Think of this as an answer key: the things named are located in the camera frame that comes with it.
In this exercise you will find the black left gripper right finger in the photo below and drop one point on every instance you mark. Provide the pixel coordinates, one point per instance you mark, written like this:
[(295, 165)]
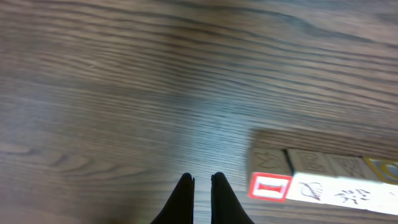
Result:
[(225, 206)]

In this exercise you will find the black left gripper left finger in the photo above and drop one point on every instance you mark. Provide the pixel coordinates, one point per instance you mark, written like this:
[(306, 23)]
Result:
[(179, 207)]

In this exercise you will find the red framed wooden block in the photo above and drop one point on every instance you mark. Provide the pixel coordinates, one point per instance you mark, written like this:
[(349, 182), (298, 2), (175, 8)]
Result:
[(269, 175)]

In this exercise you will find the plain block blue side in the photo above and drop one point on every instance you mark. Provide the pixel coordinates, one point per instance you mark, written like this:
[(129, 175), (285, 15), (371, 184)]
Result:
[(311, 176)]

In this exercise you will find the green framed wooden block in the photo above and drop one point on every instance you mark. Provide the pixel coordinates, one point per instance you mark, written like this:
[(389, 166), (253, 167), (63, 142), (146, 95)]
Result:
[(355, 185)]

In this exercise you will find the plain block yellow side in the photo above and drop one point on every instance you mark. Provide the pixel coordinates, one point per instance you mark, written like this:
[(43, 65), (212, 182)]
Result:
[(386, 171)]

